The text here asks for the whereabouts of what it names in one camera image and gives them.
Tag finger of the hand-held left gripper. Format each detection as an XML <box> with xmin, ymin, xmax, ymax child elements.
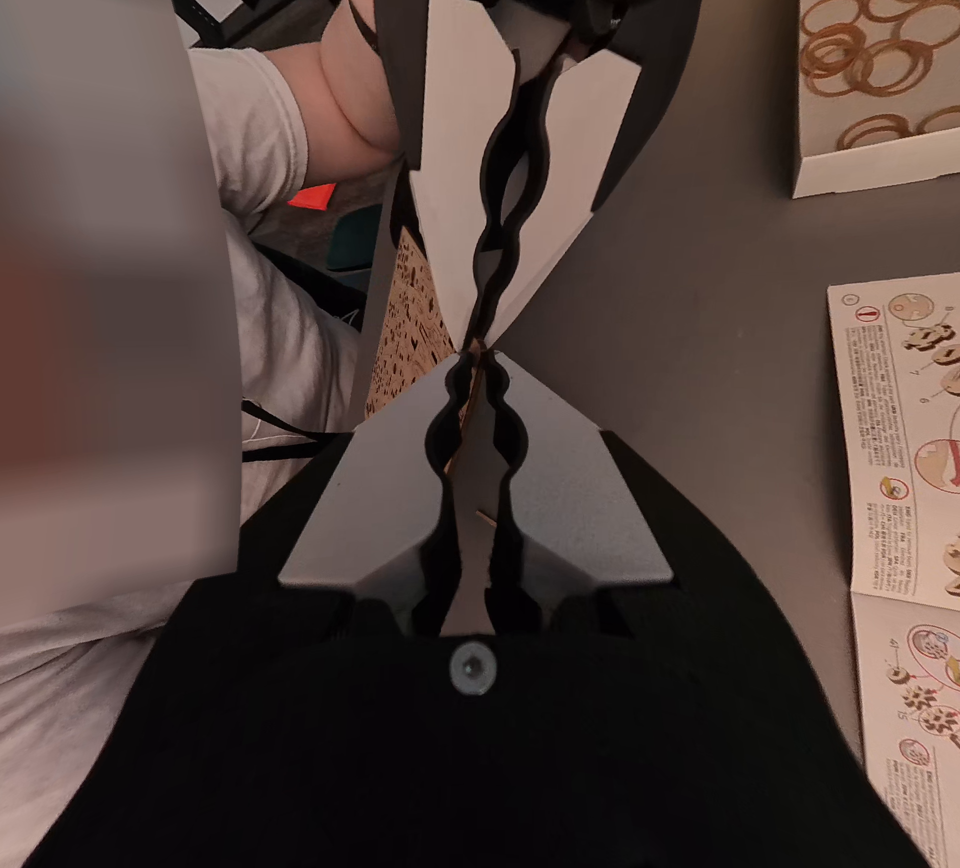
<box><xmin>408</xmin><ymin>0</ymin><xmax>526</xmax><ymax>353</ymax></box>
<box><xmin>472</xmin><ymin>51</ymin><xmax>643</xmax><ymax>350</ymax></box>

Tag person's left forearm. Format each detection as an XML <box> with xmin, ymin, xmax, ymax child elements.
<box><xmin>318</xmin><ymin>0</ymin><xmax>406</xmax><ymax>166</ymax></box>

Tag laser-cut wooden parts sheet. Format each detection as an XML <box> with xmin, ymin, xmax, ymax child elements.
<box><xmin>365</xmin><ymin>227</ymin><xmax>500</xmax><ymax>530</ymax></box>

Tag person in white shirt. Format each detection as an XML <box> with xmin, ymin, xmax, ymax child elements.
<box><xmin>0</xmin><ymin>47</ymin><xmax>369</xmax><ymax>868</ymax></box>

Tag printed instruction leaflet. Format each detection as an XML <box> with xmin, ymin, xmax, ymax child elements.
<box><xmin>827</xmin><ymin>273</ymin><xmax>960</xmax><ymax>868</ymax></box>

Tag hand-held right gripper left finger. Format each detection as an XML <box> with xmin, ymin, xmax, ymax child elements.
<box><xmin>277</xmin><ymin>351</ymin><xmax>481</xmax><ymax>635</ymax></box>

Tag white box with ring print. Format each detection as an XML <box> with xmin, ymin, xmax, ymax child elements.
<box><xmin>791</xmin><ymin>0</ymin><xmax>960</xmax><ymax>199</ymax></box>

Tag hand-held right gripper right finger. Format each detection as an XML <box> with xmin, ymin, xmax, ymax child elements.
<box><xmin>487</xmin><ymin>351</ymin><xmax>674</xmax><ymax>635</ymax></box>

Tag black strap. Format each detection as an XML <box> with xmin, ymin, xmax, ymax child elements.
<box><xmin>240</xmin><ymin>399</ymin><xmax>354</xmax><ymax>464</ymax></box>

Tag dark teal object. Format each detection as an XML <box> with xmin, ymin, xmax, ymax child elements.
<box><xmin>326</xmin><ymin>204</ymin><xmax>385</xmax><ymax>277</ymax></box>

